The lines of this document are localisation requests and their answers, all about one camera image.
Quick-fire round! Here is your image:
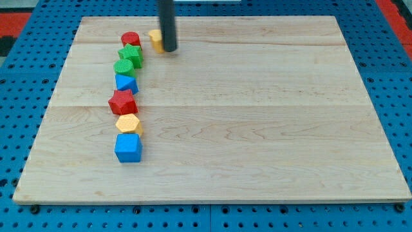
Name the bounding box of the red star block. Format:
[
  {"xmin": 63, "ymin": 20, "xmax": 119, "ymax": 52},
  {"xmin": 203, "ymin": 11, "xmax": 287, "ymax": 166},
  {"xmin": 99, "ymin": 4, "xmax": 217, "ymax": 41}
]
[{"xmin": 108, "ymin": 90, "xmax": 138, "ymax": 115}]

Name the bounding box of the green star block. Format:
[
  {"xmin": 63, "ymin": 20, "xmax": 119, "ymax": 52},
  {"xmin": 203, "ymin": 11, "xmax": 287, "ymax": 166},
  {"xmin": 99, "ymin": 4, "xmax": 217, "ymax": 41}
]
[{"xmin": 118, "ymin": 44, "xmax": 144, "ymax": 68}]

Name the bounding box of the light wooden board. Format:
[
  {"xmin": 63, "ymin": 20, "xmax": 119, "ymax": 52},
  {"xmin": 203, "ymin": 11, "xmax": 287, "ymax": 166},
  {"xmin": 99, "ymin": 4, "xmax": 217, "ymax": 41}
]
[{"xmin": 13, "ymin": 16, "xmax": 411, "ymax": 205}]

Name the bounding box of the yellow hexagon block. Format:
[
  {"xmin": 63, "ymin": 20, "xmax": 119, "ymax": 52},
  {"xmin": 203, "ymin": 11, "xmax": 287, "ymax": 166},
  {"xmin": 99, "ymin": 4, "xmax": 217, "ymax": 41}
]
[{"xmin": 115, "ymin": 113, "xmax": 144, "ymax": 136}]

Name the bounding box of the blue cube block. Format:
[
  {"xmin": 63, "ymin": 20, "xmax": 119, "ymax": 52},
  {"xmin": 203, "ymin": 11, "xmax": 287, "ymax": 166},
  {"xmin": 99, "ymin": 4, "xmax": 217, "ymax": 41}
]
[{"xmin": 114, "ymin": 133, "xmax": 143, "ymax": 163}]

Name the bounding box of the blue triangle block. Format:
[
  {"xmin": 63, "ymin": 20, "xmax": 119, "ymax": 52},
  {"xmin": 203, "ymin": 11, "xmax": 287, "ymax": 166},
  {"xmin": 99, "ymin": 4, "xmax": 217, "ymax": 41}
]
[{"xmin": 115, "ymin": 74, "xmax": 139, "ymax": 94}]

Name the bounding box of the yellow block behind rod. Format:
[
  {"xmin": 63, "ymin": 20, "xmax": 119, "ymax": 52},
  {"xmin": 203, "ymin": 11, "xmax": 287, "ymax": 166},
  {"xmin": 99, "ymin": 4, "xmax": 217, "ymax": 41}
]
[{"xmin": 148, "ymin": 29, "xmax": 165, "ymax": 53}]

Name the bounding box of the green cylinder block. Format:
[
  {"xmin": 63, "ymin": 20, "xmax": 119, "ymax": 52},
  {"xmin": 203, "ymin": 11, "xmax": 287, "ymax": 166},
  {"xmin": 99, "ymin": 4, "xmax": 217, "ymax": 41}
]
[{"xmin": 113, "ymin": 59, "xmax": 136, "ymax": 78}]

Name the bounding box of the red cylinder block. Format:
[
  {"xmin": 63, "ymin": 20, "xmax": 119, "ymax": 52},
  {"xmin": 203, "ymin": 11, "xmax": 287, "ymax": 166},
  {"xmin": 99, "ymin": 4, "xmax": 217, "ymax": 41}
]
[{"xmin": 120, "ymin": 32, "xmax": 141, "ymax": 47}]

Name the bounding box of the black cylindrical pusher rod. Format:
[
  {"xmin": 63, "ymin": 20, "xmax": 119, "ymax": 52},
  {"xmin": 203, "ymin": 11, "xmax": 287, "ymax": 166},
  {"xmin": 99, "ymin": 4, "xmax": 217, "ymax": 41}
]
[{"xmin": 157, "ymin": 0, "xmax": 178, "ymax": 52}]

